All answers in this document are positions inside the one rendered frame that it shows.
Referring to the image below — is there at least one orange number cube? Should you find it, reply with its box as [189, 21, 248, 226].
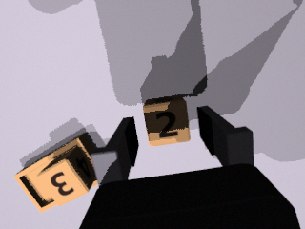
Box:
[37, 146, 96, 206]
[143, 95, 191, 147]

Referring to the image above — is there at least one brown wooden calendar stand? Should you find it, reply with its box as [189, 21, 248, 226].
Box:
[14, 133, 94, 212]

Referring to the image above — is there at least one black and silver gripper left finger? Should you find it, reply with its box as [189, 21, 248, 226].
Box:
[91, 116, 139, 187]

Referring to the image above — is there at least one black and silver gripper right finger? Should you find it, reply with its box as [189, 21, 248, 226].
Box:
[197, 106, 254, 166]

